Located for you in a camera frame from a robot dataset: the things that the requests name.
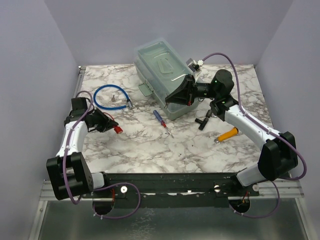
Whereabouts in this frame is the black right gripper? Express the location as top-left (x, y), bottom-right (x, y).
top-left (165, 74), bottom-right (219, 107)

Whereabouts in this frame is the red cable lock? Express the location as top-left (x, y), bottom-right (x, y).
top-left (103, 112), bottom-right (123, 134)

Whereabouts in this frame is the small silver key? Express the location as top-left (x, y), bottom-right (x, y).
top-left (109, 95), bottom-right (117, 103)

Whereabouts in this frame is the blue cable lock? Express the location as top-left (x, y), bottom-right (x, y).
top-left (93, 84), bottom-right (135, 111)

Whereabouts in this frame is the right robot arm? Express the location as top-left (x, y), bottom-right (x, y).
top-left (165, 69), bottom-right (298, 196)

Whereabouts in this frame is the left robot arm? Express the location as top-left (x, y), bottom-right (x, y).
top-left (46, 97), bottom-right (123, 201)

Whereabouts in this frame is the black cylinder lock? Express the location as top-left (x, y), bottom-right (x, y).
top-left (195, 109), bottom-right (215, 131)

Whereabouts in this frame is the clear plastic storage box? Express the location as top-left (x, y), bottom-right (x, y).
top-left (133, 38), bottom-right (200, 120)

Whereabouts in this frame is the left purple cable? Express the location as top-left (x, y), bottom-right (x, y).
top-left (62, 90), bottom-right (141, 221)

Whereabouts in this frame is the purple cable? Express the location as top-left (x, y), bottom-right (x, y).
top-left (202, 52), bottom-right (308, 219)
top-left (62, 90), bottom-right (141, 221)

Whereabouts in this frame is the blue handled screwdriver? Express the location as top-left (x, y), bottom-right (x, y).
top-left (153, 110), bottom-right (174, 138)

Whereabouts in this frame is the orange handled tool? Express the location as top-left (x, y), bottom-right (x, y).
top-left (214, 127), bottom-right (239, 143)

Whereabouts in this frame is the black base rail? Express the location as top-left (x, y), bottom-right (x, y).
top-left (67, 172), bottom-right (259, 209)

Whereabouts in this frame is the aluminium frame rail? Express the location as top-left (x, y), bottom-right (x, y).
top-left (31, 64), bottom-right (310, 240)

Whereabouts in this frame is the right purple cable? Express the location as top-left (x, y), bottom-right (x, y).
top-left (202, 52), bottom-right (308, 219)

